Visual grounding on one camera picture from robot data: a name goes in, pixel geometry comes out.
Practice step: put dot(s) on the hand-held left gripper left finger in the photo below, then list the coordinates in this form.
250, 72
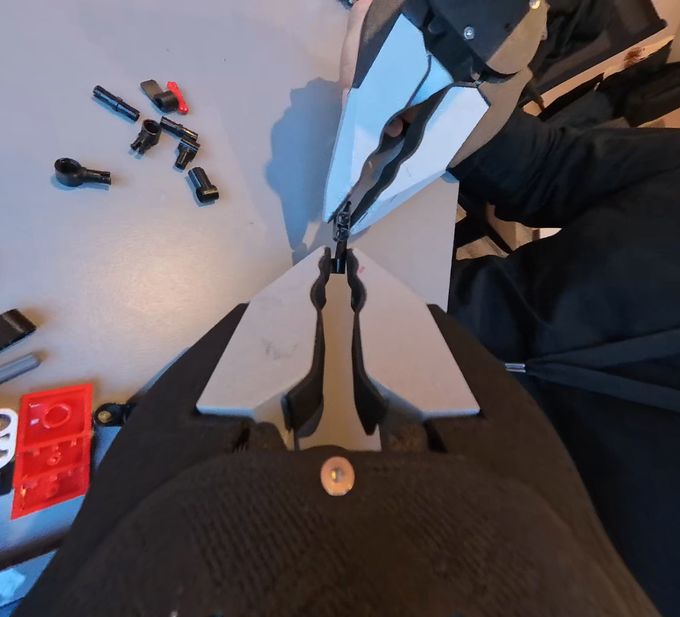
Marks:
265, 346

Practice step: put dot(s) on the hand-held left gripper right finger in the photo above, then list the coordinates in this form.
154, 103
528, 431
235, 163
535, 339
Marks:
414, 356

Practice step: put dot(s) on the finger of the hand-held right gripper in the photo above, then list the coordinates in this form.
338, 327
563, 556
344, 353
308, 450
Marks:
372, 112
451, 133

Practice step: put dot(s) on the black sloped brick with sticker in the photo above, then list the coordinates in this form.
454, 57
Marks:
342, 221

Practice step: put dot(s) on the person's right forearm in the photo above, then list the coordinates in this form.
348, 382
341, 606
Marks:
558, 170

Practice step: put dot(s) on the grey desk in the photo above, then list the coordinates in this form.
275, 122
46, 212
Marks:
159, 266

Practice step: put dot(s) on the person's right hand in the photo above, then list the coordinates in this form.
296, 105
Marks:
351, 53

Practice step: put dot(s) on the beige furniture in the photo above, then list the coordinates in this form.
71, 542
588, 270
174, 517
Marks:
637, 56

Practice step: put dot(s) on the black stubby connector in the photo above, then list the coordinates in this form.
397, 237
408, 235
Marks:
186, 152

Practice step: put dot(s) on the short black pin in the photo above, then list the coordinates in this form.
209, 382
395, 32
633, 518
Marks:
175, 126

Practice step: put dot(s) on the red pin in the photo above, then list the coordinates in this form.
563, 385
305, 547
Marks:
174, 87

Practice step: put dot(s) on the person's black clothing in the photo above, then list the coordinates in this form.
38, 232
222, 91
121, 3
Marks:
611, 308

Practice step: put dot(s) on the small black flat beam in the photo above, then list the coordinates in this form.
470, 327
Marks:
159, 96

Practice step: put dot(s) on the black socket pin connector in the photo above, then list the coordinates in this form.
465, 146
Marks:
150, 130

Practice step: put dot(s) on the pile of toy bricks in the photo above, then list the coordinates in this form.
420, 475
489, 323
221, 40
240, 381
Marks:
53, 415

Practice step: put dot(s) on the long black pin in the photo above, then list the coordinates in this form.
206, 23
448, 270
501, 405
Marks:
116, 103

